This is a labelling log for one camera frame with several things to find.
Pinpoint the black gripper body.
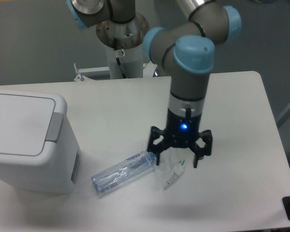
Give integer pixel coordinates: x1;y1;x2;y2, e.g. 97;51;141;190
164;109;202;148

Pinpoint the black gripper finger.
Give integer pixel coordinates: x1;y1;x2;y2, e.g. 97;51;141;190
147;126;171;166
189;130;212;168

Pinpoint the white push-lid trash can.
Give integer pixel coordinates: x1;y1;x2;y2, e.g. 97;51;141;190
0;88;81;193

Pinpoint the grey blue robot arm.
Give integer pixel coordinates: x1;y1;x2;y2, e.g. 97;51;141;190
67;0;242;163

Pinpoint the clear plastic wrapper bag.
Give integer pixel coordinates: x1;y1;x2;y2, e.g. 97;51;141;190
154;147;187;190

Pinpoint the clear plastic water bottle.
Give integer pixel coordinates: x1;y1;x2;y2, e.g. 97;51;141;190
91;150;156;195

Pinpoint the white metal base frame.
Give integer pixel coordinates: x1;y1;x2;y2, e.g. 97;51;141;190
73;61;170;82

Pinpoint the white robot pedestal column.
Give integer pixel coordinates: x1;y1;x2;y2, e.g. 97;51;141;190
96;13;149;79

